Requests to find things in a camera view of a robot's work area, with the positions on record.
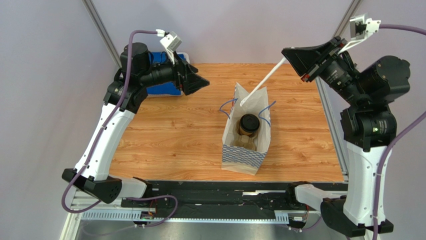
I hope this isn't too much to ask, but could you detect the white straw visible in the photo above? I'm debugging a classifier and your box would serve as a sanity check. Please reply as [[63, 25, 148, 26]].
[[240, 57, 287, 107]]

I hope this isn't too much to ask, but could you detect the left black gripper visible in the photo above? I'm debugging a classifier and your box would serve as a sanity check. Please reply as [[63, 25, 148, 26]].
[[139, 50, 209, 96]]

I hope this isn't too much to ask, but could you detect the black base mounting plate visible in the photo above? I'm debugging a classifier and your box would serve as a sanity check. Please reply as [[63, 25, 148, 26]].
[[121, 180, 321, 220]]

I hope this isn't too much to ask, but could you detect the blue folded towel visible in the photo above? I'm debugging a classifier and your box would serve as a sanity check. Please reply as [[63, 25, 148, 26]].
[[146, 51, 187, 97]]

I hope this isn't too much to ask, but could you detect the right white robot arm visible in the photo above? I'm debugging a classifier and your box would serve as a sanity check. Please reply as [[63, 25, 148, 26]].
[[282, 36, 411, 238]]

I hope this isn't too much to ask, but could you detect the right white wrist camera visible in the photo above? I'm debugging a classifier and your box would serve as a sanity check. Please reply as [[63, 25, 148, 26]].
[[338, 13, 382, 54]]

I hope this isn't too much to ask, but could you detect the purple cable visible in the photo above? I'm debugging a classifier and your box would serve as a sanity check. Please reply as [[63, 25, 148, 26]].
[[287, 23, 426, 240], [60, 29, 178, 234]]

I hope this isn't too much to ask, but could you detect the black plastic cup lid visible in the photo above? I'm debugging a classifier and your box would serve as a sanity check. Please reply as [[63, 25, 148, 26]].
[[239, 113, 260, 133]]

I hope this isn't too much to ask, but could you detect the aluminium rail frame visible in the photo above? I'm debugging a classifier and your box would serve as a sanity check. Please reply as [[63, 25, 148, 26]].
[[59, 186, 380, 240]]

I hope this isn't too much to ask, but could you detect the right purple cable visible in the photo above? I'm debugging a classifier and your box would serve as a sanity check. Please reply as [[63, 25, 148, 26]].
[[287, 23, 426, 240]]

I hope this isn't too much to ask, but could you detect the grey pulp cup carrier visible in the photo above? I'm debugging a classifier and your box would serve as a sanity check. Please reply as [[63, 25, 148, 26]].
[[233, 135, 257, 151]]

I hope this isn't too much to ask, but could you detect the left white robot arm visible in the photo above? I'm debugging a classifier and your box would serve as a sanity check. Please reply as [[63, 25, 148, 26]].
[[61, 42, 210, 204]]

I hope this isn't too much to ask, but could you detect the white plastic basket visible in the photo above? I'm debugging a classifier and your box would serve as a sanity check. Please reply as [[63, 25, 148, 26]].
[[146, 51, 191, 99]]

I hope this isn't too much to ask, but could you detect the brown paper coffee cup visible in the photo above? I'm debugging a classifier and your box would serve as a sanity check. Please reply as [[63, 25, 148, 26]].
[[236, 120, 260, 136]]

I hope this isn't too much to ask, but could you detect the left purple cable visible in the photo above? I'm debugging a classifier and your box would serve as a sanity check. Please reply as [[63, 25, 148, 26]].
[[60, 29, 178, 234]]

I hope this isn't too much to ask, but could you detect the blue checkered paper bag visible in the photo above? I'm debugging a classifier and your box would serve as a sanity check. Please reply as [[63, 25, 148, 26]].
[[219, 83, 276, 176]]

